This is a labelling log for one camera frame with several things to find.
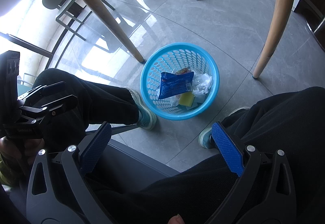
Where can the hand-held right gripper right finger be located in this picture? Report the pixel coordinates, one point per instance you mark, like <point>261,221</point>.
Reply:
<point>227,152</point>

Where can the person's right shoe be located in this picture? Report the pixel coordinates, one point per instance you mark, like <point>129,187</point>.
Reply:
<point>205,139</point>

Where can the person's right leg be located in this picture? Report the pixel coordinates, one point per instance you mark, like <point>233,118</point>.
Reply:
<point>279,125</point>

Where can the person's left forearm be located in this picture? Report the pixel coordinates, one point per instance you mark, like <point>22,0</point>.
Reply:
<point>6,173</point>

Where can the yellow sponge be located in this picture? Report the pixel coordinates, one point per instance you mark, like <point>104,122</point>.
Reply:
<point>186,100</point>

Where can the small orange wrapper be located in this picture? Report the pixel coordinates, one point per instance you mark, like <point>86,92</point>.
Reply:
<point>184,71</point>

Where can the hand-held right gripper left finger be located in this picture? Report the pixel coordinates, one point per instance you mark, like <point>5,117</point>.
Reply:
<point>97,147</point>

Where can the blue plastic basket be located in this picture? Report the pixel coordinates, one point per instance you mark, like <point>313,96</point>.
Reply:
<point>152,74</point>

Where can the round white table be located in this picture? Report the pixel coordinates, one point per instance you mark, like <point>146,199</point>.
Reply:
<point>101,10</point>

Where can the clear crinkled plastic wrap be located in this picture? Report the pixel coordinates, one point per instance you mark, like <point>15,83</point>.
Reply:
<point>201,83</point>

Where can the person's left hand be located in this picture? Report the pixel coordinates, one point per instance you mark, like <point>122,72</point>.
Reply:
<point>33,146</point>

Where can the person's right hand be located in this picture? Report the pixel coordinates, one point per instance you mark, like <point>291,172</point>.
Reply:
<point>176,219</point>

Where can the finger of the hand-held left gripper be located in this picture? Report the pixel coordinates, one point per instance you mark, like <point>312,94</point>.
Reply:
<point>66,102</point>
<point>54,86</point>

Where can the dark wooden cabinet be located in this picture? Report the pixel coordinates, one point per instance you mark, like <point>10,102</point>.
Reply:
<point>317,10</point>

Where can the person's shoe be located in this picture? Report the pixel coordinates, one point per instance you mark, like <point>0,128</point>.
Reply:
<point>147,118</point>
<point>205,139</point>

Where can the person's left shoe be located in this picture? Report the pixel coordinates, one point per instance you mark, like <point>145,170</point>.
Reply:
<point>147,118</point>

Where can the blue snack packet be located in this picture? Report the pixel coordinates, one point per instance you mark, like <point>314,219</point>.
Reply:
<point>175,85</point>

